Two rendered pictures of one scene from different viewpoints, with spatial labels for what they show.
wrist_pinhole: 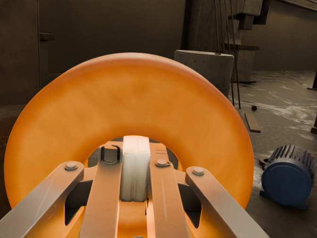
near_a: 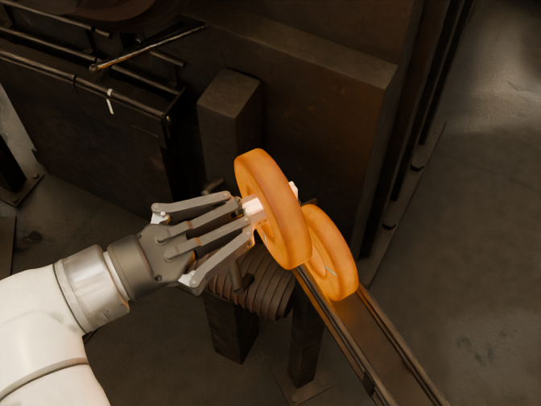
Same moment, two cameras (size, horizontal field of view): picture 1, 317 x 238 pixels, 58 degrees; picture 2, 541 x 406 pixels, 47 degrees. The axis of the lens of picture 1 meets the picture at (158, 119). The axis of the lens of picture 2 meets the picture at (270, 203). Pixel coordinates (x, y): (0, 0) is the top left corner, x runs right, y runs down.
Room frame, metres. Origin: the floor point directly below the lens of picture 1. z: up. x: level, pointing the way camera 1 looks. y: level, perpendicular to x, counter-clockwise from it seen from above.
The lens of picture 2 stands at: (0.02, -0.37, 1.59)
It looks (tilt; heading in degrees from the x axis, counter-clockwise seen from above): 58 degrees down; 68
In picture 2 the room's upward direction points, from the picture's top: straight up
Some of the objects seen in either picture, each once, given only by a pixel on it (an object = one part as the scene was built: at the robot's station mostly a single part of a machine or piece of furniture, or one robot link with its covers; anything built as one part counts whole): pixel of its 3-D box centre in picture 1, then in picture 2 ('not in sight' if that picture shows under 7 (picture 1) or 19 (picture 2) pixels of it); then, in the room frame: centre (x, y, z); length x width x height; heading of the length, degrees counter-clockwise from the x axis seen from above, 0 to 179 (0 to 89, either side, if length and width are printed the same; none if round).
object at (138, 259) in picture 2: not in sight; (154, 258); (0.02, 0.00, 0.92); 0.09 x 0.08 x 0.07; 6
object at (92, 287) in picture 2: not in sight; (96, 286); (-0.06, -0.01, 0.91); 0.09 x 0.06 x 0.09; 96
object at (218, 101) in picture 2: not in sight; (233, 134); (0.22, 0.31, 0.68); 0.11 x 0.08 x 0.24; 41
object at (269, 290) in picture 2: not in sight; (247, 310); (0.17, 0.15, 0.27); 0.22 x 0.13 x 0.53; 131
